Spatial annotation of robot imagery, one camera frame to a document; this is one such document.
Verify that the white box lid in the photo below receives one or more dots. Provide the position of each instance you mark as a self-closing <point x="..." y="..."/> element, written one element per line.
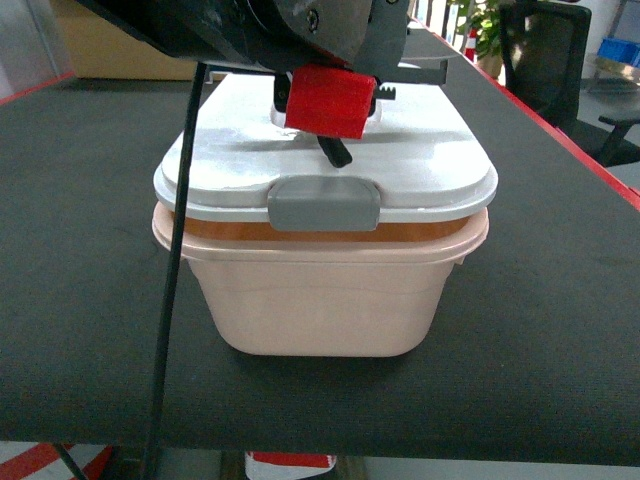
<point x="417" y="150"/>

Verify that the red white traffic cone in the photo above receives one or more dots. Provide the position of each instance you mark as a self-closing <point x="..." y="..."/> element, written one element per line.
<point x="277" y="465"/>

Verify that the small blue tray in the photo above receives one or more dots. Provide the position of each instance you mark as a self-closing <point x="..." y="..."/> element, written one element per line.
<point x="622" y="51"/>

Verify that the black office chair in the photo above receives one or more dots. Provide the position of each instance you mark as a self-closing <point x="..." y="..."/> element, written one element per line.
<point x="543" y="47"/>

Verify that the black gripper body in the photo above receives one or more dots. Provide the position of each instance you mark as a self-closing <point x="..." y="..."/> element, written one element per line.
<point x="267" y="36"/>

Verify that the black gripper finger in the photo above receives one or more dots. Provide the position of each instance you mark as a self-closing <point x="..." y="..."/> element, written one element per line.
<point x="335" y="150"/>

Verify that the potted green plant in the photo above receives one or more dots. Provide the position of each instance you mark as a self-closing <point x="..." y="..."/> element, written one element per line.
<point x="482" y="17"/>

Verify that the pink plastic box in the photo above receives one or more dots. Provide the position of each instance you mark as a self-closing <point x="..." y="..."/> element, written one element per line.
<point x="346" y="294"/>

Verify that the red padded gripper finger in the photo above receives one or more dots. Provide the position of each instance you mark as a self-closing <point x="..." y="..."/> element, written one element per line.
<point x="329" y="102"/>

